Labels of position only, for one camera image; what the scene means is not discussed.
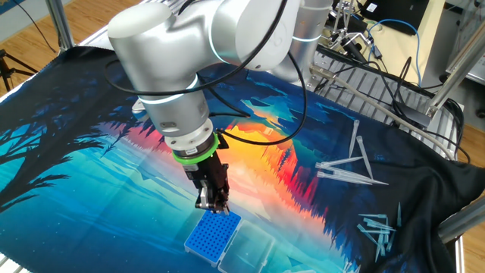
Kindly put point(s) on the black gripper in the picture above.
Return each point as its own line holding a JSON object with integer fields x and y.
{"x": 208, "y": 170}

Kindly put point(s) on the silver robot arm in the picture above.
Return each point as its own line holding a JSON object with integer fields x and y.
{"x": 163, "y": 49}

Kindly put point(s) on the blue pipette tip holder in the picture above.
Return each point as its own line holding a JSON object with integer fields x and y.
{"x": 212, "y": 237}

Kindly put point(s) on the large clear pipette tip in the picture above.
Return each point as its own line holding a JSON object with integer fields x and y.
{"x": 337, "y": 162}
{"x": 360, "y": 177}
{"x": 364, "y": 155}
{"x": 354, "y": 138}
{"x": 341, "y": 178}

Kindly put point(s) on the small clear hinged lid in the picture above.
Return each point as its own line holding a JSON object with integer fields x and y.
{"x": 246, "y": 250}

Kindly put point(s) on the landscape print cloth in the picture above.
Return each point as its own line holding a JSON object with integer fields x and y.
{"x": 94, "y": 189}

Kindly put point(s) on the silver metal stand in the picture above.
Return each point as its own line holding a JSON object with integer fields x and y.
{"x": 346, "y": 38}

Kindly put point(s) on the black flat adapter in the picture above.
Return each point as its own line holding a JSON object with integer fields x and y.
{"x": 415, "y": 115}

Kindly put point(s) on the cream desk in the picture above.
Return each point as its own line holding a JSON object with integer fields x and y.
{"x": 398, "y": 49}

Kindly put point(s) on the black tripod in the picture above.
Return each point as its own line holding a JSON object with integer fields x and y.
{"x": 4, "y": 70}

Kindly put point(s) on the black laptop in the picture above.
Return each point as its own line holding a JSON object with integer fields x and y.
{"x": 401, "y": 11}

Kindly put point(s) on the white equipment cabinet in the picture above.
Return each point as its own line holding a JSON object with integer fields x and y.
{"x": 466, "y": 15}

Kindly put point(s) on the aluminium frame post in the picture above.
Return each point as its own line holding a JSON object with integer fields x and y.
{"x": 60, "y": 22}
{"x": 454, "y": 72}

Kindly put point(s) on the aluminium frame bar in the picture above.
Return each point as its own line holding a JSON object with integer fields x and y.
{"x": 466, "y": 220}

